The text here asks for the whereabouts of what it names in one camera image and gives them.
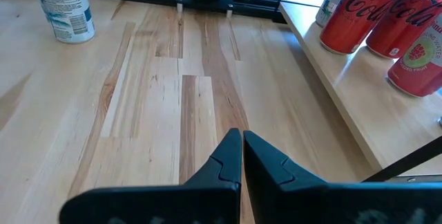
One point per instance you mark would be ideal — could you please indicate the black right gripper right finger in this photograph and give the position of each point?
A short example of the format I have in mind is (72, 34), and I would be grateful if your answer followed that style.
(310, 203)

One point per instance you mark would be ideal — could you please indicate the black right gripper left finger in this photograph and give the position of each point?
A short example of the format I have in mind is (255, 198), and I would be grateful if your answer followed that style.
(172, 203)

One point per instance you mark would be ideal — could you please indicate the pink sparkling water can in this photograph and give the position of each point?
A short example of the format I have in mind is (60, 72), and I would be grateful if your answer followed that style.
(421, 61)

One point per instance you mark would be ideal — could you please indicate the red Coca-Cola can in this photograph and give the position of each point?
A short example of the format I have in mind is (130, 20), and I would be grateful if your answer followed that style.
(407, 20)
(359, 20)

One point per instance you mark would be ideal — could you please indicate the white Celsius Arctic Vibe can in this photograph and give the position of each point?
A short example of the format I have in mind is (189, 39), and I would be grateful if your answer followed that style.
(65, 9)

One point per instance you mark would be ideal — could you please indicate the white Celsius Peach Vibe can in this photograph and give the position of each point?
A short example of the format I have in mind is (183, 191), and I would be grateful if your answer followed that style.
(331, 2)

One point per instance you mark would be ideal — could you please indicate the wooden shelf with black frame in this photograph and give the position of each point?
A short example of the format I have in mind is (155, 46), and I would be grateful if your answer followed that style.
(380, 113)

